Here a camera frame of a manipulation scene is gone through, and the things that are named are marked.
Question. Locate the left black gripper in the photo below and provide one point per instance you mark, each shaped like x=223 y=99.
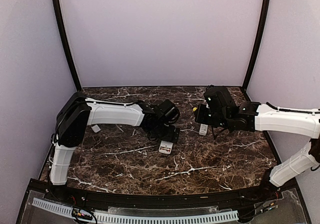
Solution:
x=169 y=137

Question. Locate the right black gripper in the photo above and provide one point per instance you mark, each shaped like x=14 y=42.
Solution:
x=200 y=114

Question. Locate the large white remote control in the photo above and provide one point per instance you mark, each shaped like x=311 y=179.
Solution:
x=165 y=147

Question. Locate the white battery cover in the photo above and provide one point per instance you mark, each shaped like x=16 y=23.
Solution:
x=96 y=128

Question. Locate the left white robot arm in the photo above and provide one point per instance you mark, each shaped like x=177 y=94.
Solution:
x=157 y=121

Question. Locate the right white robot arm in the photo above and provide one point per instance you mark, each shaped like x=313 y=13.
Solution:
x=221 y=111

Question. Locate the small white remote control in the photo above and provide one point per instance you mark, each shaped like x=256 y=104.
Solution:
x=203 y=129

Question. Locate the right black frame post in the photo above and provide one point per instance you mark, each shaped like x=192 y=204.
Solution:
x=257 y=43

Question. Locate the black frame post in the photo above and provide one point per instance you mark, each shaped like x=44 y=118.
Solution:
x=257 y=43
x=65 y=44

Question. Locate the white slotted cable duct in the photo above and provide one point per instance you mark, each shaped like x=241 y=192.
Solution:
x=100 y=217

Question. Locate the black front rail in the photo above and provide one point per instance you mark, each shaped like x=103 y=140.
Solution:
x=242 y=198

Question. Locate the left black frame post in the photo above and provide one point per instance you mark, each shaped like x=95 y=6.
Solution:
x=65 y=44

